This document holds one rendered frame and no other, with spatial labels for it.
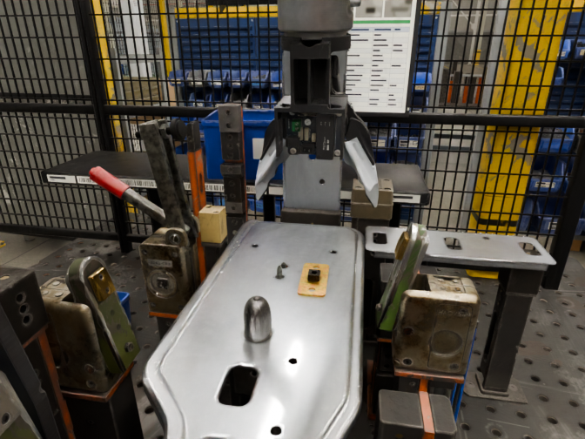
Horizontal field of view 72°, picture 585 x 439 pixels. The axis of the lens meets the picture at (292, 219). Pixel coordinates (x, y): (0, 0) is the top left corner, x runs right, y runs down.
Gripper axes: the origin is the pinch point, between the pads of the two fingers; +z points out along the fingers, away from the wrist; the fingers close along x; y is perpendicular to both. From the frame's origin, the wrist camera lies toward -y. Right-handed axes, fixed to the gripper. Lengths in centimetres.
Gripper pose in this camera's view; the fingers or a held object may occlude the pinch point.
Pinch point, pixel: (316, 201)
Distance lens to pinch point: 52.7
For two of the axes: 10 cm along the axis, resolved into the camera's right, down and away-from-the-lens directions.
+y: -1.7, 4.8, -8.6
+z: 0.2, 8.7, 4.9
